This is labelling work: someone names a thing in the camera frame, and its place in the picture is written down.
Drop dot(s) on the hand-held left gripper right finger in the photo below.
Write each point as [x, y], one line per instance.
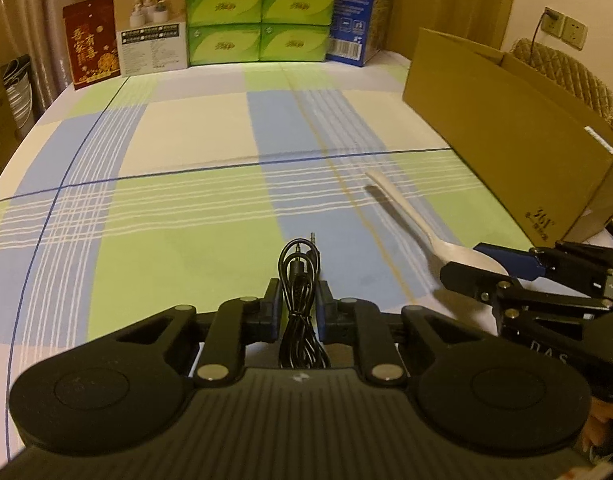
[324, 316]

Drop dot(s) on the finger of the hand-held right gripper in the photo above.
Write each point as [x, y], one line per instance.
[511, 259]
[474, 280]

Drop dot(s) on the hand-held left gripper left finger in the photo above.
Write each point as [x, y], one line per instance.
[271, 312]

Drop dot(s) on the white plastic spoon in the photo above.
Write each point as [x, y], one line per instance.
[411, 210]

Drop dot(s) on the brown cardboard box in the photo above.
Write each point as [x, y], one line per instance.
[486, 125]

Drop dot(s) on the checked cloth desktop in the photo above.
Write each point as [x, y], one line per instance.
[186, 210]

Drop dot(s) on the person's right hand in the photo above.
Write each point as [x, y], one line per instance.
[603, 430]

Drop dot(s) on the quilted beige chair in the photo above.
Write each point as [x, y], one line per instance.
[571, 75]

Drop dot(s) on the yellow wooden door panel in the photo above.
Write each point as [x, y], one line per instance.
[451, 0]

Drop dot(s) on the blue milk carton box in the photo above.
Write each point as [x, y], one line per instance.
[356, 10]

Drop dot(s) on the stack of green tissue boxes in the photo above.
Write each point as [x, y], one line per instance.
[261, 15]

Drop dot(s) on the white product box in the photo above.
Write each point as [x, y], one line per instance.
[151, 30]

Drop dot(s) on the red gift box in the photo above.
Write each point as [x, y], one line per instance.
[91, 45]

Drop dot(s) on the stack of metal basins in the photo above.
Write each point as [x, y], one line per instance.
[19, 95]

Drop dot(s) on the cream wall socket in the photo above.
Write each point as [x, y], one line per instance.
[553, 22]
[576, 32]

